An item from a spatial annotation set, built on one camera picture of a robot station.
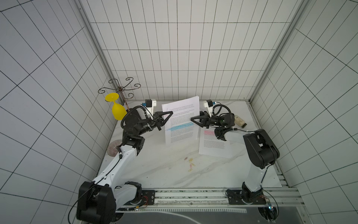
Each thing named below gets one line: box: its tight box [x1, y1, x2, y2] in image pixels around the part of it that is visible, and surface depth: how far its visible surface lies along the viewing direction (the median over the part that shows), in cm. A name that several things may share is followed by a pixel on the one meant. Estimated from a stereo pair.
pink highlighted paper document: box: [198, 126, 232, 159], surface depth 94 cm
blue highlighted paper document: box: [161, 95, 200, 144], surface depth 73 cm
